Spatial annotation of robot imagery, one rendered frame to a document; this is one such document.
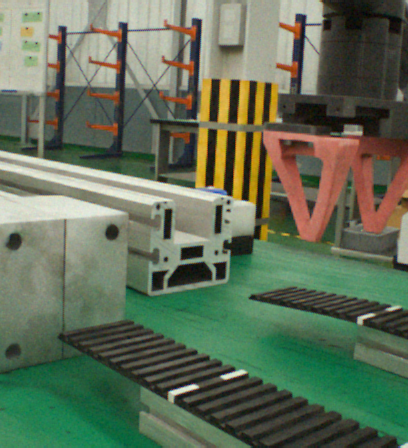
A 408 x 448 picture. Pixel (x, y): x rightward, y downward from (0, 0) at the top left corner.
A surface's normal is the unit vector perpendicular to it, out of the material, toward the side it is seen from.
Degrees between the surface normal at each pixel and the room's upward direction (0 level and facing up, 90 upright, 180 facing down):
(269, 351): 0
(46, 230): 90
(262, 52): 90
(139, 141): 90
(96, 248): 90
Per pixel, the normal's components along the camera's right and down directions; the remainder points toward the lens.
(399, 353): -0.74, 0.07
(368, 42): 0.00, 0.18
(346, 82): -0.42, 0.13
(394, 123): 0.68, 0.17
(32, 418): 0.06, -0.98
